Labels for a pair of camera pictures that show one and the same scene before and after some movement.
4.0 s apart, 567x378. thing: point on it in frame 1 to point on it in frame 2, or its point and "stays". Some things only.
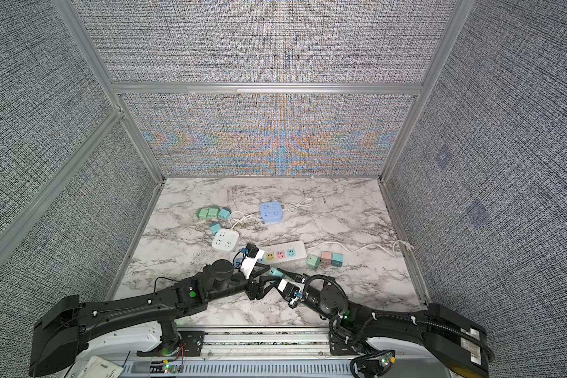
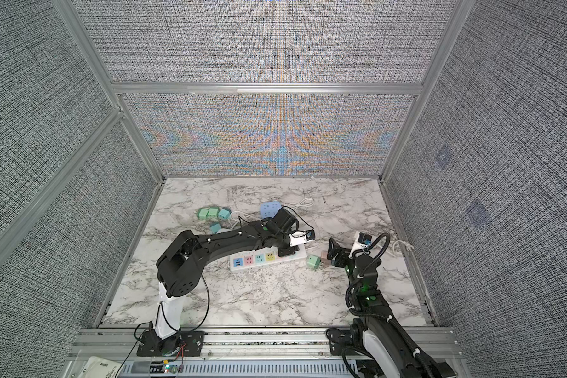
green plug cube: [313, 261] stays
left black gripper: [254, 293] to [289, 252]
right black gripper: [300, 279] to [337, 251]
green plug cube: [202, 213] stays
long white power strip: [276, 253] stays
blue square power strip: [271, 213] stays
